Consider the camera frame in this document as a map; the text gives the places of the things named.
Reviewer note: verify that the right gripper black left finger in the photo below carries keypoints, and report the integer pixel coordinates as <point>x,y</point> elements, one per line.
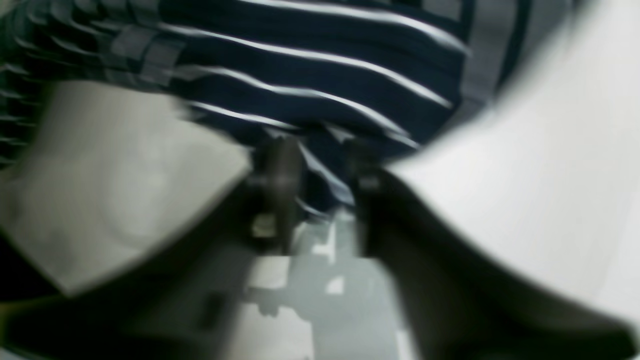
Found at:
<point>180,303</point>

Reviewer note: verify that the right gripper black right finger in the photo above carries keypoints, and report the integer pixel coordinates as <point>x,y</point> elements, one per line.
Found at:
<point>460,304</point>

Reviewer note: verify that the navy white striped t-shirt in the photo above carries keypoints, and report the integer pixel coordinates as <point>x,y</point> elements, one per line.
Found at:
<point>393,73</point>

